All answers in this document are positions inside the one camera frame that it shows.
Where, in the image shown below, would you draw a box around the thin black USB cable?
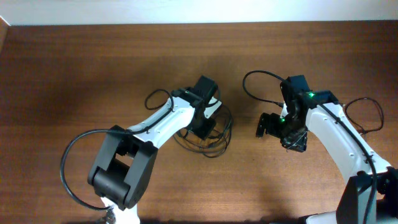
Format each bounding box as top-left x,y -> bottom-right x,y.
340,97 -> 385,135

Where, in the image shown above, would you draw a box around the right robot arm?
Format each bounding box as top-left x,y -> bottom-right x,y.
256,75 -> 397,223

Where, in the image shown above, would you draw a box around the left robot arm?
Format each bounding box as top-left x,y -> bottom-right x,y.
88,76 -> 222,223

